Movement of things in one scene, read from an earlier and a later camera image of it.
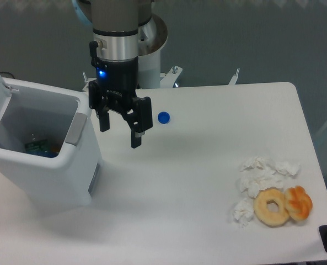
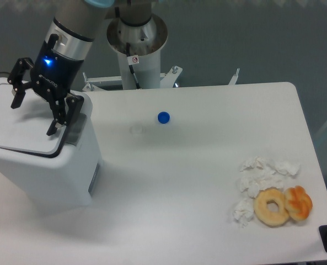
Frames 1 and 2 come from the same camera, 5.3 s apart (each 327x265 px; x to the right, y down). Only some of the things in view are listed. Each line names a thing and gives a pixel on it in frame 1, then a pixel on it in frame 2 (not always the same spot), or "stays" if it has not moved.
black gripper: (119, 79) → (53, 75)
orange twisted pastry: (298, 202) stays
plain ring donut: (274, 219) stays
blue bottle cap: (164, 117) stays
